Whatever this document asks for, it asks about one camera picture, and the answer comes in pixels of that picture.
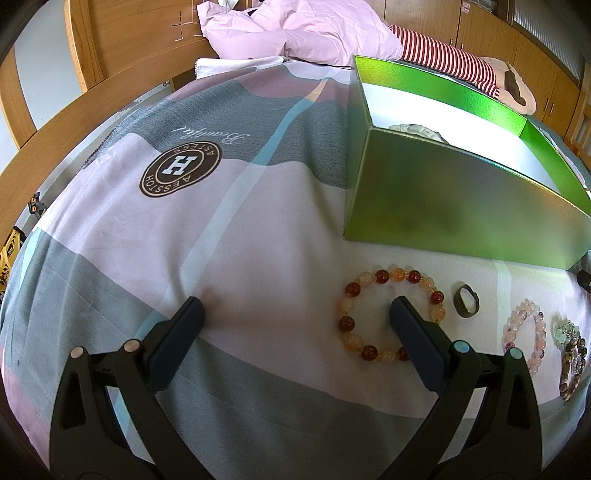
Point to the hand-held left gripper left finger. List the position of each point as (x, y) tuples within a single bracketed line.
[(178, 341)]

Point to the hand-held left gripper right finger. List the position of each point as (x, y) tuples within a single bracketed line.
[(415, 350)]

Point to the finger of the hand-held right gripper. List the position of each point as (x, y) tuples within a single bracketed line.
[(586, 281)]

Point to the green cardboard box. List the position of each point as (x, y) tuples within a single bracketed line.
[(438, 198)]

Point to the printed bed sheet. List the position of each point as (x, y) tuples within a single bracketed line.
[(184, 240)]

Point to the window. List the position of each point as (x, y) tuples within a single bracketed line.
[(549, 27)]

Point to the striped plush toy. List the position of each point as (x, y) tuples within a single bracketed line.
[(443, 53)]

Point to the pink quilt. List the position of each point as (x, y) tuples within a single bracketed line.
[(314, 32)]

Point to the wooden wall cabinets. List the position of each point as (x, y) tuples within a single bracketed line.
[(545, 69)]

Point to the wooden bed frame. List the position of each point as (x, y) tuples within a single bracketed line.
[(69, 134)]

